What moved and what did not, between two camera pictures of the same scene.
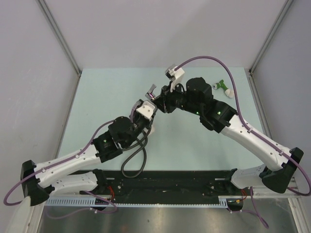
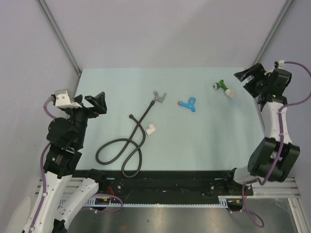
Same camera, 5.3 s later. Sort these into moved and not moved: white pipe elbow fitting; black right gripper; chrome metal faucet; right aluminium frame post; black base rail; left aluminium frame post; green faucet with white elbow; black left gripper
Moved: black right gripper; black left gripper; chrome metal faucet
Not moved: green faucet with white elbow; white pipe elbow fitting; right aluminium frame post; black base rail; left aluminium frame post
